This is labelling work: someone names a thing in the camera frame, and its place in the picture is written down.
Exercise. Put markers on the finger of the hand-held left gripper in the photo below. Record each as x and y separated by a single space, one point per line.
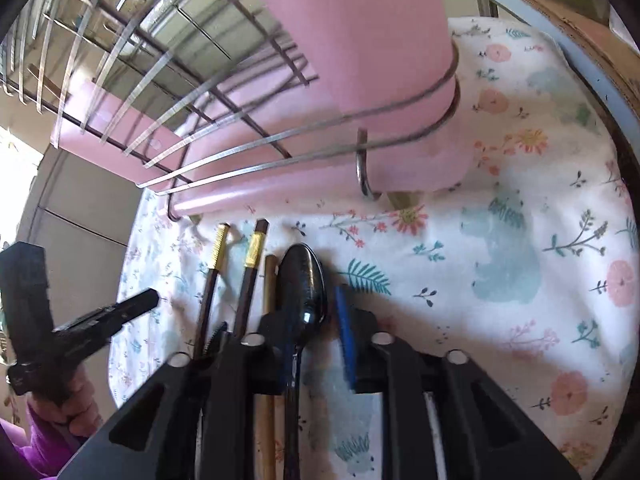
132 305

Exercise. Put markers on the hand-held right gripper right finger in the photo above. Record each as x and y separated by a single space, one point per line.
346 335

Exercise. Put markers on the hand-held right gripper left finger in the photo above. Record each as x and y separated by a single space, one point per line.
289 360

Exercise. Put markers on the black spoon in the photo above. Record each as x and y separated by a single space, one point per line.
301 280

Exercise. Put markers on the light wooden chopstick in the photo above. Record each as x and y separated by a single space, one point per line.
270 280

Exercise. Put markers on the dark chopstick with gold band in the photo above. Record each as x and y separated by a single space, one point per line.
219 247
255 250

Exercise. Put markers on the pink utensil holder cup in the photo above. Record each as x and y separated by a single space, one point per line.
350 35

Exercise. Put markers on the person's left hand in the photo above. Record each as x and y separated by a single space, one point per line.
75 405

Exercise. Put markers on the floral printed cloth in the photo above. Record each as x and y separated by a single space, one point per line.
450 260

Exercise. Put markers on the pink dish drying rack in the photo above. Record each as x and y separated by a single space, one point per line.
359 170

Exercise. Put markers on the pink drip tray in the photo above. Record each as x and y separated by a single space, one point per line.
260 192

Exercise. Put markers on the cardboard box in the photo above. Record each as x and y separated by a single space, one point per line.
575 25

